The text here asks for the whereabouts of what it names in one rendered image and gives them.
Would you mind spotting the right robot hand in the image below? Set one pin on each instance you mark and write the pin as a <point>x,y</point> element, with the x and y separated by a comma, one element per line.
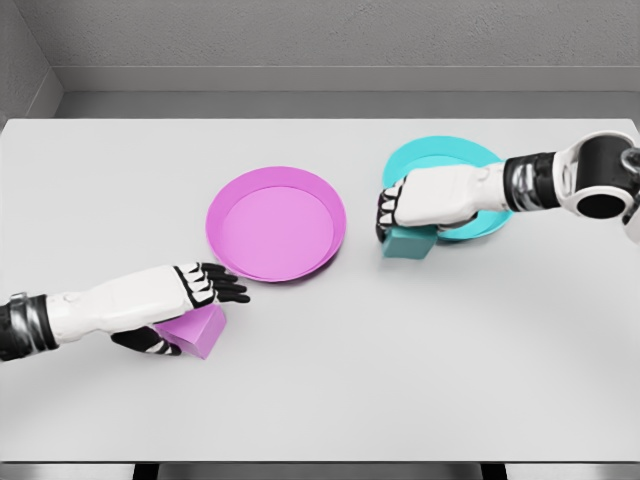
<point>432,195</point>

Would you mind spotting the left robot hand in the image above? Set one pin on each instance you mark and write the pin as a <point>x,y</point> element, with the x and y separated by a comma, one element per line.
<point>150,297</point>

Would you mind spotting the teal block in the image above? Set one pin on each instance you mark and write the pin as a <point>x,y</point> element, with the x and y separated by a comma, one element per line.
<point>407,244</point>

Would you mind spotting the pink block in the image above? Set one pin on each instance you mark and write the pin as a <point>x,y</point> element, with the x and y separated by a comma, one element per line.
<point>197,330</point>

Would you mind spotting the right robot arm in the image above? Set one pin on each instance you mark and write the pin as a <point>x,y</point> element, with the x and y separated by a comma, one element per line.
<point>565,175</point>

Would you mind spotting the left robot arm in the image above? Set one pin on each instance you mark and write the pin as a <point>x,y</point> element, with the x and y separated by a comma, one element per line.
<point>45,315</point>

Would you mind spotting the cyan plate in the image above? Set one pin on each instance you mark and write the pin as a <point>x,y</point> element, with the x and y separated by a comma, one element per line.
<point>440,150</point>

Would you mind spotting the pink plate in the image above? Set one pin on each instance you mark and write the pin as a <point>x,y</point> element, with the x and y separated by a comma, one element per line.
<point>276,225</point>

